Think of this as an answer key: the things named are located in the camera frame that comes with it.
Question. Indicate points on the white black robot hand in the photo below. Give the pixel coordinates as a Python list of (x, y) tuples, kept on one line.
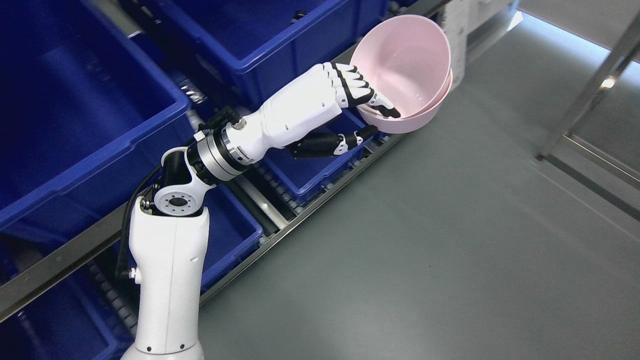
[(308, 102)]

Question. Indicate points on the pink bowl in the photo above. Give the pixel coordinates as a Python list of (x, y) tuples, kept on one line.
[(406, 58), (410, 124)]

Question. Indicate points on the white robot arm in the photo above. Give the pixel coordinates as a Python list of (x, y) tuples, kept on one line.
[(167, 231)]

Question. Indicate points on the blue bin upper middle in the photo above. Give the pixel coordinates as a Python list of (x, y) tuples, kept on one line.
[(257, 46)]

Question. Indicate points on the blue bin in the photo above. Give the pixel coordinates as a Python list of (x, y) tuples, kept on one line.
[(85, 115), (233, 235), (70, 321), (257, 46), (303, 179)]

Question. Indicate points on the blue bin lower middle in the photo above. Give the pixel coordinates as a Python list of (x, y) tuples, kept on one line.
[(303, 179)]

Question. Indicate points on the blue bin lower left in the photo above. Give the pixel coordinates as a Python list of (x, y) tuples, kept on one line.
[(233, 235)]

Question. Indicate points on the blue bin upper left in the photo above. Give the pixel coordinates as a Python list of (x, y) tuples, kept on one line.
[(85, 115)]

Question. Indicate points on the blue bin far left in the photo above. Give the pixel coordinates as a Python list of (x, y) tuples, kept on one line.
[(70, 321)]

